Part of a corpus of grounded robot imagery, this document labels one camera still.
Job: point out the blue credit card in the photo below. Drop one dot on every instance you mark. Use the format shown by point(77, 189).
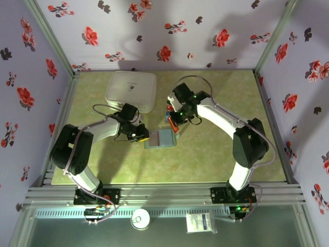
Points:
point(167, 115)

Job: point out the light green card holder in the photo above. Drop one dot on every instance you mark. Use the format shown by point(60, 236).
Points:
point(167, 139)

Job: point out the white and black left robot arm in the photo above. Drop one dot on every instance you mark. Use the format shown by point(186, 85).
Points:
point(102, 128)

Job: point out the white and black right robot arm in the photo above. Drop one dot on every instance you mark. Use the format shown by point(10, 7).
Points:
point(216, 115)

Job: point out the white plastic medicine box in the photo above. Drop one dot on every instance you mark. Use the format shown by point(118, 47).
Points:
point(128, 85)

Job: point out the white round tin can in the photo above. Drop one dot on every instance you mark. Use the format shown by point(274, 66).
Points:
point(141, 218)

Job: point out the white tissue packet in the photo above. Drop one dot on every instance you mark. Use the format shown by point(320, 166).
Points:
point(200, 222)

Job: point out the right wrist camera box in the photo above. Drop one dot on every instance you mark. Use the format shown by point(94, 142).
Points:
point(183, 92)

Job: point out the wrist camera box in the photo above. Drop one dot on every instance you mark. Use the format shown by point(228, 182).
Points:
point(129, 112)
point(183, 92)

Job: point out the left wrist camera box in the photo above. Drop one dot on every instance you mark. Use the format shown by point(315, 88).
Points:
point(129, 112)

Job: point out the aluminium frame cross rail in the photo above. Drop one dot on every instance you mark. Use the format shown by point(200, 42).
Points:
point(164, 195)

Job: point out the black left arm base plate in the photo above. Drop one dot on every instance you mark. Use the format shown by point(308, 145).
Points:
point(113, 196)

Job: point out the aluminium frame side rail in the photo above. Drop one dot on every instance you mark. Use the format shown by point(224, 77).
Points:
point(272, 123)
point(61, 115)

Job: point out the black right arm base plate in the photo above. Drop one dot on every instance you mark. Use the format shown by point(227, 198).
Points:
point(218, 195)

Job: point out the aluminium frame post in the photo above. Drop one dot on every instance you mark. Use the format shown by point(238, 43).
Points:
point(48, 33)
point(276, 33)

